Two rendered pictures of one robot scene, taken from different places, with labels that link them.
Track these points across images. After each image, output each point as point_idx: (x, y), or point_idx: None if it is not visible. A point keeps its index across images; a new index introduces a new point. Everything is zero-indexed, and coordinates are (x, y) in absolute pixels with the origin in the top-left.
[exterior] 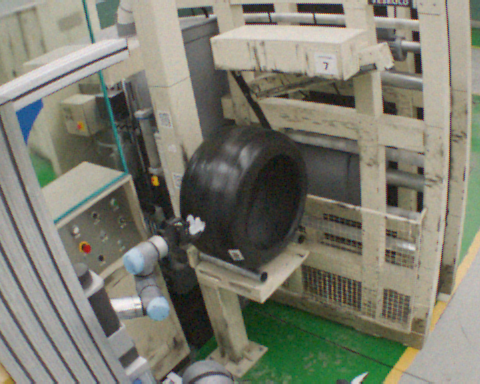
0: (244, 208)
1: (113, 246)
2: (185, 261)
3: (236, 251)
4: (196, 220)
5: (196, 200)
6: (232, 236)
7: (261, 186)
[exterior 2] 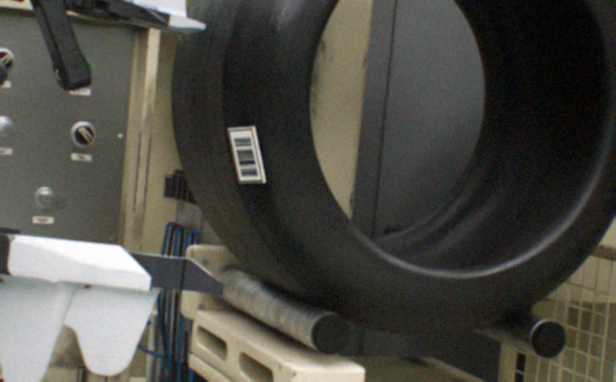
0: (327, 2)
1: (17, 191)
2: (71, 73)
3: (247, 133)
4: None
5: None
6: (254, 74)
7: (511, 187)
